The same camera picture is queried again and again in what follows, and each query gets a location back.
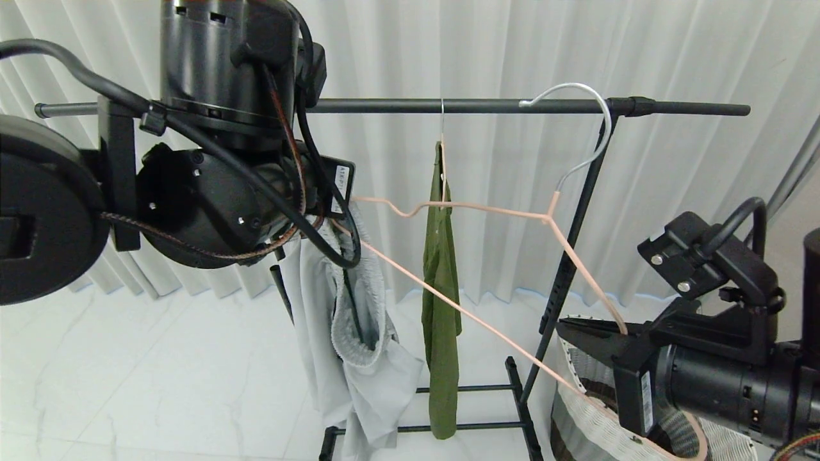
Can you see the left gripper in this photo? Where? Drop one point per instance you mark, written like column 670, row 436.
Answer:
column 211, row 205

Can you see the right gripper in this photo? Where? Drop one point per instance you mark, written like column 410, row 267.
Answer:
column 717, row 390

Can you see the pink clothes hanger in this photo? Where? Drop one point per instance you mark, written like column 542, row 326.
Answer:
column 443, row 166
column 480, row 208

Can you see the pale grey garment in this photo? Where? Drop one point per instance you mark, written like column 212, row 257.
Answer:
column 365, row 384

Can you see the green printed shirt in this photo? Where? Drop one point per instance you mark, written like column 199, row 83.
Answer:
column 442, row 320

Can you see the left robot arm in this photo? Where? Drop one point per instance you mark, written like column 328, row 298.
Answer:
column 211, row 64

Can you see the white laundry basket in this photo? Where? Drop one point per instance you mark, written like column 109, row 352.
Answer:
column 589, row 429

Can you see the black clothes rack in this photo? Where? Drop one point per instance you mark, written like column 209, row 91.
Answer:
column 480, row 105

